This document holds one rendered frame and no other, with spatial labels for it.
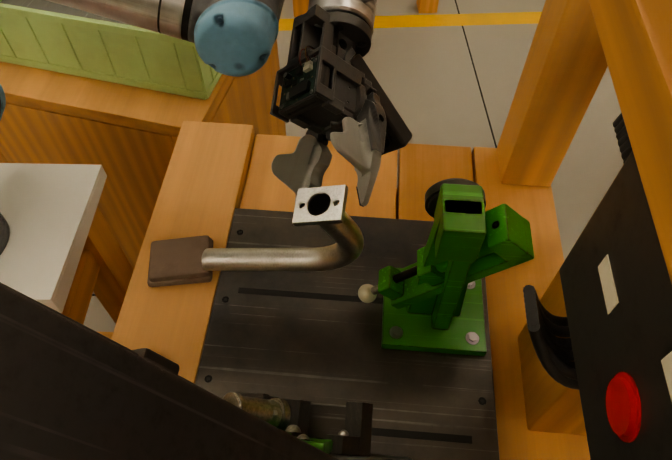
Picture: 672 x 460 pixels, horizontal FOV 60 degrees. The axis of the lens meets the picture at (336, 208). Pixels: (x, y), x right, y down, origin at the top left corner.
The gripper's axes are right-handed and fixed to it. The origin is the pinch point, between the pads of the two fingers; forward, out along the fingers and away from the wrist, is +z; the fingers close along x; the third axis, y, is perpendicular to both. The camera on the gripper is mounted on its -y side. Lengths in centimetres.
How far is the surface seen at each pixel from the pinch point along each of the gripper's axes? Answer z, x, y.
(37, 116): -42, -99, 8
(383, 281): 0.7, -13.3, -22.2
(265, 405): 18.8, -13.2, -4.5
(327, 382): 14.4, -22.2, -21.7
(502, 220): -4.2, 6.2, -20.9
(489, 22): -167, -83, -160
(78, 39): -53, -79, 9
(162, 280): 1.7, -42.1, -3.9
